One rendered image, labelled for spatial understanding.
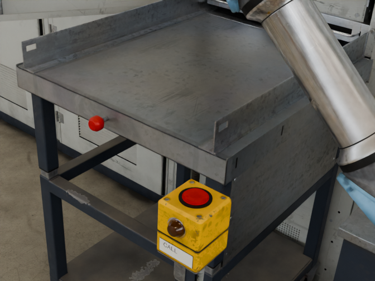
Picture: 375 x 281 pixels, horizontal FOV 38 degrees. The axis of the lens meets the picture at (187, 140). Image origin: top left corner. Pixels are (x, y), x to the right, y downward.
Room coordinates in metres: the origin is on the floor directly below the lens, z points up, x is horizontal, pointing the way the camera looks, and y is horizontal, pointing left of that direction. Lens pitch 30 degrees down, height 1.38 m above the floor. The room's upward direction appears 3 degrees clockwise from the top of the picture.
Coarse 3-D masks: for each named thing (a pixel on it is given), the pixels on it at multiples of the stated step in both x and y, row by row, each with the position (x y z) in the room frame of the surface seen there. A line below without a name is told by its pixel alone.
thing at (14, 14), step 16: (0, 0) 1.56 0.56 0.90; (16, 0) 1.59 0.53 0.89; (32, 0) 1.61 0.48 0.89; (48, 0) 1.63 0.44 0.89; (64, 0) 1.65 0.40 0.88; (80, 0) 1.67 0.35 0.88; (96, 0) 1.69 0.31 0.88; (112, 0) 1.71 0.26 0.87; (128, 0) 1.73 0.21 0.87; (144, 0) 1.75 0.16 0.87; (160, 0) 1.77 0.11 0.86; (0, 16) 1.55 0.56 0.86; (16, 16) 1.56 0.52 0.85; (32, 16) 1.58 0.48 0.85; (48, 16) 1.60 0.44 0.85; (64, 16) 1.62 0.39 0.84
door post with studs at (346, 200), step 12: (372, 24) 1.41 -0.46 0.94; (372, 36) 1.41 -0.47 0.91; (372, 48) 1.40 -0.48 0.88; (372, 72) 1.39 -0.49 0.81; (372, 84) 1.39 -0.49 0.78; (348, 204) 1.38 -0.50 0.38; (336, 216) 1.39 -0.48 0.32; (348, 216) 1.37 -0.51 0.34; (336, 228) 1.39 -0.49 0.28; (336, 240) 1.38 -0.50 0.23; (336, 252) 1.38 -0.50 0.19; (336, 264) 1.37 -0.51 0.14; (324, 276) 1.39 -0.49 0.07
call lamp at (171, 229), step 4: (168, 220) 0.63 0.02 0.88; (172, 220) 0.62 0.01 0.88; (176, 220) 0.62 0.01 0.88; (180, 220) 0.62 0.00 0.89; (168, 224) 0.62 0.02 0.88; (172, 224) 0.62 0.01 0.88; (176, 224) 0.61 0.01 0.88; (180, 224) 0.62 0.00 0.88; (168, 228) 0.62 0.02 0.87; (172, 228) 0.61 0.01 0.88; (176, 228) 0.61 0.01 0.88; (180, 228) 0.61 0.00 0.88; (184, 228) 0.61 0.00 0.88; (172, 232) 0.61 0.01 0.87; (176, 232) 0.61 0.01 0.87; (180, 232) 0.61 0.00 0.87; (184, 232) 0.61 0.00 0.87; (176, 236) 0.61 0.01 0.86; (180, 236) 0.61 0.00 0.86; (184, 236) 0.61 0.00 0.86
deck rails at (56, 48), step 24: (168, 0) 1.62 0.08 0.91; (192, 0) 1.71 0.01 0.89; (96, 24) 1.38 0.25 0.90; (120, 24) 1.46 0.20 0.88; (144, 24) 1.53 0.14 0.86; (168, 24) 1.58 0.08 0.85; (24, 48) 1.20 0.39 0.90; (48, 48) 1.26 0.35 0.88; (72, 48) 1.32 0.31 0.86; (96, 48) 1.35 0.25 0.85; (360, 48) 1.39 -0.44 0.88; (264, 96) 1.00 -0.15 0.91; (288, 96) 1.08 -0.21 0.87; (216, 120) 0.87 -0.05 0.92; (240, 120) 0.93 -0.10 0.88; (264, 120) 1.00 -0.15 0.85; (216, 144) 0.87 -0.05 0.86
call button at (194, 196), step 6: (186, 192) 0.66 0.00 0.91; (192, 192) 0.66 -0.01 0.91; (198, 192) 0.66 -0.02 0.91; (204, 192) 0.66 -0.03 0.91; (186, 198) 0.64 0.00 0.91; (192, 198) 0.64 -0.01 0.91; (198, 198) 0.65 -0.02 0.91; (204, 198) 0.65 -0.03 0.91; (192, 204) 0.64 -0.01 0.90; (198, 204) 0.64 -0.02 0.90
